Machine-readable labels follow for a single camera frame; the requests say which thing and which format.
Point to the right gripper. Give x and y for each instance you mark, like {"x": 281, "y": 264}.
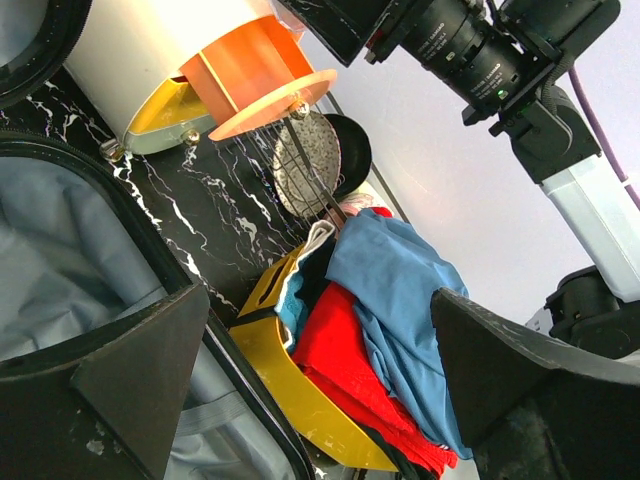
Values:
{"x": 453, "y": 40}

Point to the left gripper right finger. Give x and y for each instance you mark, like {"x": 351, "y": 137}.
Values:
{"x": 532, "y": 407}

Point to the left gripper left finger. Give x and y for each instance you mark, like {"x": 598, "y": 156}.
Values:
{"x": 105, "y": 404}

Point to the white black space suitcase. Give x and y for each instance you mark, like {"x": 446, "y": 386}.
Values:
{"x": 78, "y": 254}

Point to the blue cloth garment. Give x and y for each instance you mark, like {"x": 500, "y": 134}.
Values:
{"x": 393, "y": 273}

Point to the teal cream cartoon towel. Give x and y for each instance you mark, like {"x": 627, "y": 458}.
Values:
{"x": 289, "y": 308}

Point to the red cloth garment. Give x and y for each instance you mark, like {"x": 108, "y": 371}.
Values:
{"x": 331, "y": 353}

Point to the white orange drawer cabinet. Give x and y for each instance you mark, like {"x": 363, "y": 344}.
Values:
{"x": 160, "y": 72}

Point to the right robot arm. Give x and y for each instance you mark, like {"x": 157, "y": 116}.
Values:
{"x": 554, "y": 138}

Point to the black plate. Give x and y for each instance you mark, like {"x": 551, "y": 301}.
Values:
{"x": 356, "y": 153}

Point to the pink patterned mug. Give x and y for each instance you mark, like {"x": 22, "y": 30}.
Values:
{"x": 355, "y": 202}

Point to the speckled brown plate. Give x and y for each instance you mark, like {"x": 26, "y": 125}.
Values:
{"x": 306, "y": 165}

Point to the black wire dish rack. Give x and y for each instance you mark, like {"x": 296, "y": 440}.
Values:
{"x": 263, "y": 140}

